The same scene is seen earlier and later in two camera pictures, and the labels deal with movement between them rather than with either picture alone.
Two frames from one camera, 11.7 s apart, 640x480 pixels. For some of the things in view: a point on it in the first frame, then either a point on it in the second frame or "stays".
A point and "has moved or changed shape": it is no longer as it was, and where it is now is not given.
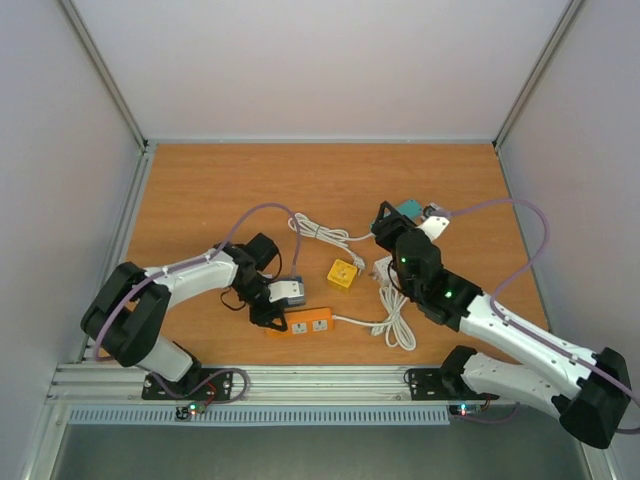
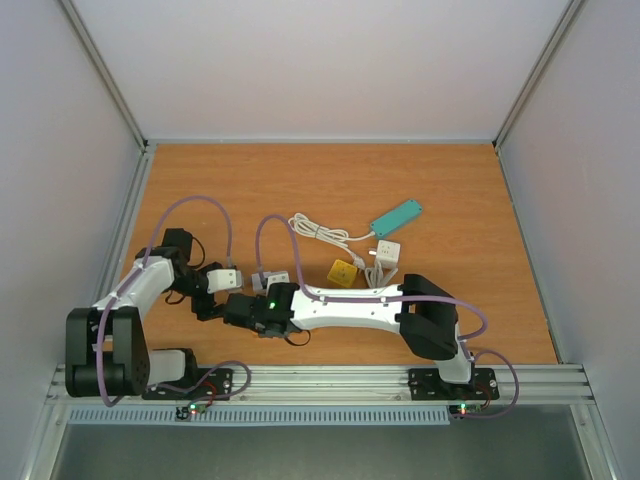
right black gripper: [386, 227] to [262, 332]
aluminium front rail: [102, 384] stays
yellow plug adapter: [342, 273] stays
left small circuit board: [193, 408] stays
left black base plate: [199, 384] stays
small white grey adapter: [434, 226] to [280, 276]
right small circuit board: [464, 409] stays
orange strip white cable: [396, 330] has moved or changed shape
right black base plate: [436, 384] stays
